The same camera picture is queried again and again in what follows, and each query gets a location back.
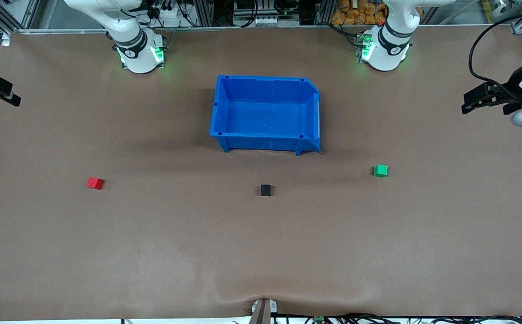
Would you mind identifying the orange packaged goods pile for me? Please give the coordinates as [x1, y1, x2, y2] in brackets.
[331, 0, 388, 26]

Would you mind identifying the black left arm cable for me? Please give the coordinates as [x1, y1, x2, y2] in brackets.
[468, 8, 522, 102]

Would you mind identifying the brown table mat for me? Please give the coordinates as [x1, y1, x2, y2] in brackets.
[0, 25, 522, 322]

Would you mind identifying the grey round device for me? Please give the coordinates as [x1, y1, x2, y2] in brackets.
[488, 0, 514, 23]

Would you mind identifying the white power strip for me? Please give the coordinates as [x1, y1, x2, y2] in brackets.
[153, 5, 186, 22]

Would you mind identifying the blue plastic storage bin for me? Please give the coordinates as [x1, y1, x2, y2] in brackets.
[209, 75, 321, 156]

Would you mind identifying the metal table clamp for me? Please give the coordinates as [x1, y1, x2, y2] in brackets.
[252, 298, 278, 324]

